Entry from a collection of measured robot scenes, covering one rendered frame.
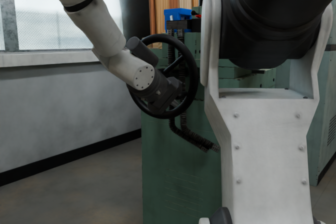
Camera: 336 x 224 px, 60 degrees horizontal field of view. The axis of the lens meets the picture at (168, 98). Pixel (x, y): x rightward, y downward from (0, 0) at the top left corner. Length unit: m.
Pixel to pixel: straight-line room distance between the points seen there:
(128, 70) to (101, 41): 0.10
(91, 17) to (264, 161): 0.38
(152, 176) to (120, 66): 0.77
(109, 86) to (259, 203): 2.22
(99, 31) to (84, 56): 1.73
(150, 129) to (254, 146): 0.89
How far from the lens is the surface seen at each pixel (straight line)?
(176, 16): 2.12
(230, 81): 1.06
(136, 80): 0.65
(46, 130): 2.30
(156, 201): 1.40
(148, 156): 1.33
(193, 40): 1.01
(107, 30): 0.60
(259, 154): 0.43
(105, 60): 0.71
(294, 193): 0.44
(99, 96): 2.50
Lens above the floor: 0.93
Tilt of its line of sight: 11 degrees down
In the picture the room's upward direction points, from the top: straight up
